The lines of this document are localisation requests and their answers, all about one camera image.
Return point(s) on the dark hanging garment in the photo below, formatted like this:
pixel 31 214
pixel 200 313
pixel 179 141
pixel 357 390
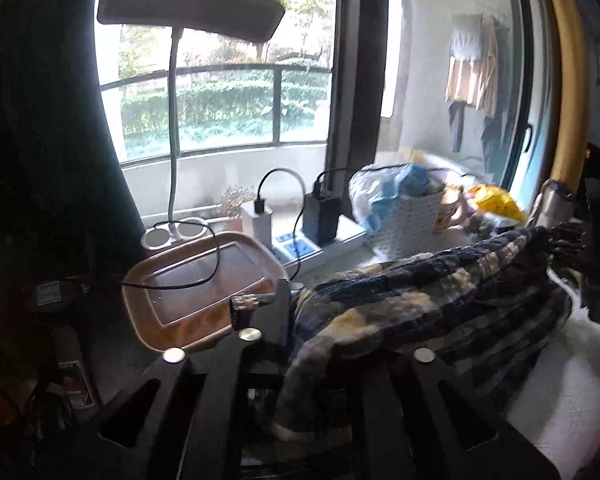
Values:
pixel 456 125

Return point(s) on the desk lamp with bar head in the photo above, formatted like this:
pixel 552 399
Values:
pixel 190 7

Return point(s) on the beige hanging garment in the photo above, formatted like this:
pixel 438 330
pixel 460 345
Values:
pixel 472 85

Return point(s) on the small dried flower pot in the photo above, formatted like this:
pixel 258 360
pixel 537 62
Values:
pixel 234 202

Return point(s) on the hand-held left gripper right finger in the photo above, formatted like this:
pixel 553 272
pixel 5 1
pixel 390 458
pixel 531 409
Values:
pixel 445 410

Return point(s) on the balcony railing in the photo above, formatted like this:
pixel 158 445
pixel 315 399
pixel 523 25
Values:
pixel 230 71

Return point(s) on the steel bottle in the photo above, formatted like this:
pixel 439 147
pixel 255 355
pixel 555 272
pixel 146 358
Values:
pixel 547 202

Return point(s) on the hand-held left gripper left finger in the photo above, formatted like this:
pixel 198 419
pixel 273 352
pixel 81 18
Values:
pixel 283 312

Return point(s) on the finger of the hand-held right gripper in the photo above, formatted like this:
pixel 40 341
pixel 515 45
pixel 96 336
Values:
pixel 567 242

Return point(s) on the cream mug with cartoon print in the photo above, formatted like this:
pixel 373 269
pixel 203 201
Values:
pixel 447 212

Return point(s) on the yellow plastic bag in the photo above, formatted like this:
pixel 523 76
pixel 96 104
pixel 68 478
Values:
pixel 497 202

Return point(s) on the white power strip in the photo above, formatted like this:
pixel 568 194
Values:
pixel 350 237

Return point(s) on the white charger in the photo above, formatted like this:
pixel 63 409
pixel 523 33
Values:
pixel 256 222

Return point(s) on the black charger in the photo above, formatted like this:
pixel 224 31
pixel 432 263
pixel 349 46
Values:
pixel 320 220

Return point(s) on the white perforated basket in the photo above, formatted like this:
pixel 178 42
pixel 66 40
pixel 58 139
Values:
pixel 405 227

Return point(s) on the yellow curtain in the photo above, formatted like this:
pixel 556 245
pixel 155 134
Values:
pixel 570 85

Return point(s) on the plaid shirt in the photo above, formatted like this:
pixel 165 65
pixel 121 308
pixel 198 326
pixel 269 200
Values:
pixel 405 300

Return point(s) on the beige container with clear lid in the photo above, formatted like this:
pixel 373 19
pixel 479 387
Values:
pixel 180 320

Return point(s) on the clear plastic bag, blue contents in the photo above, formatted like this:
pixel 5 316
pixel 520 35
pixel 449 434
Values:
pixel 365 195

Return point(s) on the dark green curtain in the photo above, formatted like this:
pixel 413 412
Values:
pixel 55 110

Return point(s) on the pale hanging shirt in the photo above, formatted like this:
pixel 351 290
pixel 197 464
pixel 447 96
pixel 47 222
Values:
pixel 466 35

